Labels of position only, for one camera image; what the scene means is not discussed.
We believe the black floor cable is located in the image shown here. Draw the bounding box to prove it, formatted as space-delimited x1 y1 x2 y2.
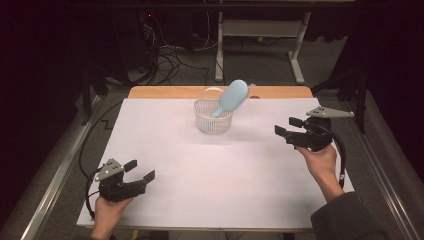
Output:
78 101 124 179

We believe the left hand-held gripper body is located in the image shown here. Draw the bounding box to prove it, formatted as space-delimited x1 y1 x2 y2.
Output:
94 158 148 203

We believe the hand-held gripper cable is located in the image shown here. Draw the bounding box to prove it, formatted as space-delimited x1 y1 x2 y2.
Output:
84 168 103 222
319 124 348 190

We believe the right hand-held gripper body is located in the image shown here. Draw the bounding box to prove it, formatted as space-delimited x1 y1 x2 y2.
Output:
284 105 355 153

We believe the person's left hand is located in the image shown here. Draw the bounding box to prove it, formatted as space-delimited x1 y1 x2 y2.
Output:
90 196 134 233

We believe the black stand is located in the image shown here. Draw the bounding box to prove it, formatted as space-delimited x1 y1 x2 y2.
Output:
311 66 370 135
79 63 110 126

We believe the white table cover board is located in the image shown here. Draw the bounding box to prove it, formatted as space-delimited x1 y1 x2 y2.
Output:
76 97 355 231

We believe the wooden table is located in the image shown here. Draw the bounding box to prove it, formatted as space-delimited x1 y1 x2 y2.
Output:
84 85 314 234

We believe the bundle of floor cables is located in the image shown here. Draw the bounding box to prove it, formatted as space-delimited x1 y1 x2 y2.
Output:
133 13 221 86

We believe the left hand-held gripper cable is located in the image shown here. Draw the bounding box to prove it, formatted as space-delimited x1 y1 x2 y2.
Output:
84 168 103 222

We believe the person's right hand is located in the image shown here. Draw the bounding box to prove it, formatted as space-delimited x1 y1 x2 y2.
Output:
295 143 338 188

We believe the metal floor rail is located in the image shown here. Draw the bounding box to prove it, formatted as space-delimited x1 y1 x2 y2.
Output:
19 94 104 240
338 99 424 240

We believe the light blue hairbrush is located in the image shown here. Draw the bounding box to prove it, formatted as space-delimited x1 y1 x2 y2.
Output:
201 78 250 133

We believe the white plastic basket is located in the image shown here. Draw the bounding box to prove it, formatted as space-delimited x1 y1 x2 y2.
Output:
193 87 235 135

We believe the right hand-held gripper cable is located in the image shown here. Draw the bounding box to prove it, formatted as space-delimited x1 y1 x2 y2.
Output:
319 124 348 190

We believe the white metal desk frame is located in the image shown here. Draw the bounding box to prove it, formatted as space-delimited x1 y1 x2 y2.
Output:
214 11 312 85

